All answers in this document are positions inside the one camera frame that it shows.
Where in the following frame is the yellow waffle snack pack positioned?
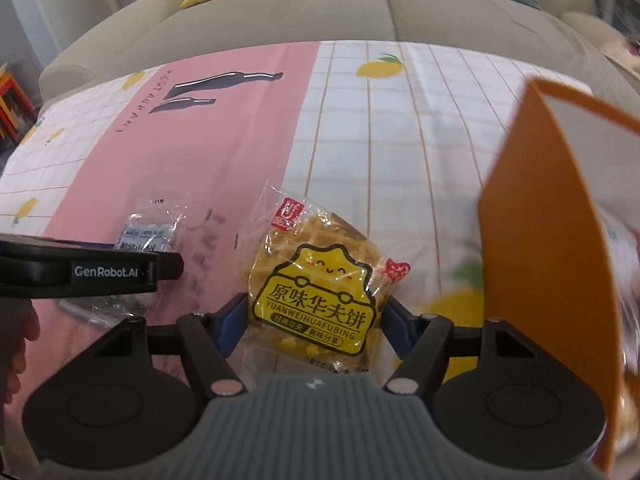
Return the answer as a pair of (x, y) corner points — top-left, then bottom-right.
(235, 184), (411, 374)

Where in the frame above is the person's left hand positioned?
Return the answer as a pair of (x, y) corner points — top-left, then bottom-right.
(0, 296), (42, 406)

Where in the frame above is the white balls snack pack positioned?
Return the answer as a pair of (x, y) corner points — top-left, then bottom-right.
(55, 191), (189, 328)

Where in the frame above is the red yellow stool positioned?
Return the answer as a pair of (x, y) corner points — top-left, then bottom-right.
(0, 63), (37, 145)

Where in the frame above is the orange cardboard box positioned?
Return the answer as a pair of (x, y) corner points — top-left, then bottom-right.
(477, 78), (639, 471)

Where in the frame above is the beige sofa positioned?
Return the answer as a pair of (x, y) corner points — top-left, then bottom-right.
(39, 0), (639, 113)

